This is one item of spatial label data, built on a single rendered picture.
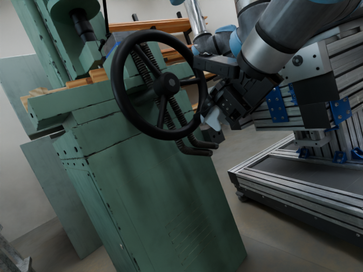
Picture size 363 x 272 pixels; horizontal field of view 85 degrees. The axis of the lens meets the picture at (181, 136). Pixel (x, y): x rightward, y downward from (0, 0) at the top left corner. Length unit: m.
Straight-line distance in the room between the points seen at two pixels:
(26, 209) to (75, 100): 2.56
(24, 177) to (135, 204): 2.47
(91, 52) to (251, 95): 0.60
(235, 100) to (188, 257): 0.61
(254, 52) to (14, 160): 2.92
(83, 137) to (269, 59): 0.49
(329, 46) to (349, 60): 0.09
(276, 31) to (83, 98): 0.50
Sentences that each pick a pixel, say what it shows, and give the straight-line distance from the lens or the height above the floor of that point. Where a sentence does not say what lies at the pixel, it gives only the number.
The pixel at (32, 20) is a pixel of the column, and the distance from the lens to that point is 1.10.
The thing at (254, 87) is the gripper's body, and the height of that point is 0.73.
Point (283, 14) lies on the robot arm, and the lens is 0.32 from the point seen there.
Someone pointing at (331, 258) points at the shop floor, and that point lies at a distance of 1.06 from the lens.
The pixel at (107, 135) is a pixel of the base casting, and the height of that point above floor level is 0.74.
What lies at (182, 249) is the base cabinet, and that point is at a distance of 0.81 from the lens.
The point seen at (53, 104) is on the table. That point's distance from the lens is 0.62.
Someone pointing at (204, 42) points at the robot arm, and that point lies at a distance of 1.22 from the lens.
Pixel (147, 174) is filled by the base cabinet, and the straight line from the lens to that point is 0.67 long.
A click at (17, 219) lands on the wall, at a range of 3.13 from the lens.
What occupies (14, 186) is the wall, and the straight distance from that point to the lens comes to 3.07.
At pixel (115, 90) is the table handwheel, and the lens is 0.46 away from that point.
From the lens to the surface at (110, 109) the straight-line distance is 0.64.
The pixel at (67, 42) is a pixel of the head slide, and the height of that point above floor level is 1.13.
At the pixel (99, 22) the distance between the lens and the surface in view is 1.16.
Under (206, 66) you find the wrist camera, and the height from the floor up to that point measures 0.80.
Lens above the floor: 0.76
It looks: 9 degrees down
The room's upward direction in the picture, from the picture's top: 21 degrees counter-clockwise
